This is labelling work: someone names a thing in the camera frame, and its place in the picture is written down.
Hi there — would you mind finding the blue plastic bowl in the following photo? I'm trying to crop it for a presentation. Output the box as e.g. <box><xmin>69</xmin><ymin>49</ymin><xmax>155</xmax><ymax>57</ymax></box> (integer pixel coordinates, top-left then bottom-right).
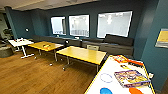
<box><xmin>99</xmin><ymin>87</ymin><xmax>113</xmax><ymax>94</ymax></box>

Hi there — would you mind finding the wooden square table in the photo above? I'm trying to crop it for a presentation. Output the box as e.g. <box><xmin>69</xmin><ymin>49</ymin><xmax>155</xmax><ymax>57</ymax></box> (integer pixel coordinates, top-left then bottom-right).
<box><xmin>55</xmin><ymin>45</ymin><xmax>108</xmax><ymax>73</ymax></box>

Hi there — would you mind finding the orange game box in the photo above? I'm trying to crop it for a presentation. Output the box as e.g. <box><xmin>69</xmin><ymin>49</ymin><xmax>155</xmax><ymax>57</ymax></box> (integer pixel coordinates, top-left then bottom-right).
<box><xmin>112</xmin><ymin>54</ymin><xmax>130</xmax><ymax>64</ymax></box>

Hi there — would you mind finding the round bowl blue rim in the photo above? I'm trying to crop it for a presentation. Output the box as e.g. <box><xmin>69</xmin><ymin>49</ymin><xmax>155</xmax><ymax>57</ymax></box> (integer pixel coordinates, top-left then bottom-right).
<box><xmin>99</xmin><ymin>72</ymin><xmax>115</xmax><ymax>84</ymax></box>

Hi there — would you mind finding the long wooden table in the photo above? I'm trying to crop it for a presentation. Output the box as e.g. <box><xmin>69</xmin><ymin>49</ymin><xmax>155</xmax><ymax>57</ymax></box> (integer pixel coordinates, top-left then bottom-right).
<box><xmin>27</xmin><ymin>40</ymin><xmax>65</xmax><ymax>64</ymax></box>

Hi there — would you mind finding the white glowing table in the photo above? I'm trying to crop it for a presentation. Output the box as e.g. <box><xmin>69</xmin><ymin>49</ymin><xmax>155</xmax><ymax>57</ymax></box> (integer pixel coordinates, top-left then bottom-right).
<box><xmin>83</xmin><ymin>54</ymin><xmax>156</xmax><ymax>94</ymax></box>

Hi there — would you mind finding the small yellow black object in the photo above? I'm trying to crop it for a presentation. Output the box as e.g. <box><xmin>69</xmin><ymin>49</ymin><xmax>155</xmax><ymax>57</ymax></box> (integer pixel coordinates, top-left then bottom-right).
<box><xmin>120</xmin><ymin>64</ymin><xmax>131</xmax><ymax>70</ymax></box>

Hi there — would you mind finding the red flat object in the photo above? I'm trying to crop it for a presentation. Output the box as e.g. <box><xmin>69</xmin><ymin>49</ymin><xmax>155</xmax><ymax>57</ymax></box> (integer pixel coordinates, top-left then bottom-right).
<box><xmin>127</xmin><ymin>58</ymin><xmax>145</xmax><ymax>68</ymax></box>

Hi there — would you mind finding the colourful board game box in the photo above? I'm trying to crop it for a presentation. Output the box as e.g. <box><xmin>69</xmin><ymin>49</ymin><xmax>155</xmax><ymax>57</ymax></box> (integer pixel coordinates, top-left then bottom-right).
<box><xmin>113</xmin><ymin>68</ymin><xmax>152</xmax><ymax>89</ymax></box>

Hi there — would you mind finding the small white table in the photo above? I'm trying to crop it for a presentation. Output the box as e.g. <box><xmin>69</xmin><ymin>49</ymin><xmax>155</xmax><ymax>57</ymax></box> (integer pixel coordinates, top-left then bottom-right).
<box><xmin>7</xmin><ymin>38</ymin><xmax>35</xmax><ymax>60</ymax></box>

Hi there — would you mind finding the orange plastic bowl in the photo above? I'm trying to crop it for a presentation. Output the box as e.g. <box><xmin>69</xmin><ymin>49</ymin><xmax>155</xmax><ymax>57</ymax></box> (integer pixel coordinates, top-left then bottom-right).
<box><xmin>128</xmin><ymin>86</ymin><xmax>145</xmax><ymax>94</ymax></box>

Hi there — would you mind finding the grey round trash can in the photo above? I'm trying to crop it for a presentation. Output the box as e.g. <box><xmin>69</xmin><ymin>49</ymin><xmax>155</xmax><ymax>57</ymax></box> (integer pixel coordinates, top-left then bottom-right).
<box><xmin>0</xmin><ymin>44</ymin><xmax>14</xmax><ymax>59</ymax></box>

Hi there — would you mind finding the bright wall window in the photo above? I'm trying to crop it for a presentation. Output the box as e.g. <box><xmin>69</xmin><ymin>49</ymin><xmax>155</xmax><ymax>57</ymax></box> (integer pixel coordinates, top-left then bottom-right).
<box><xmin>68</xmin><ymin>14</ymin><xmax>91</xmax><ymax>38</ymax></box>
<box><xmin>50</xmin><ymin>16</ymin><xmax>67</xmax><ymax>36</ymax></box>
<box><xmin>96</xmin><ymin>10</ymin><xmax>134</xmax><ymax>40</ymax></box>

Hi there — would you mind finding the yellow wall sign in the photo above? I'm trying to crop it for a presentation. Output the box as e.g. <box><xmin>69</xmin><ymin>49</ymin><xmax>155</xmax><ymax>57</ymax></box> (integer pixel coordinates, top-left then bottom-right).
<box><xmin>155</xmin><ymin>28</ymin><xmax>168</xmax><ymax>50</ymax></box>

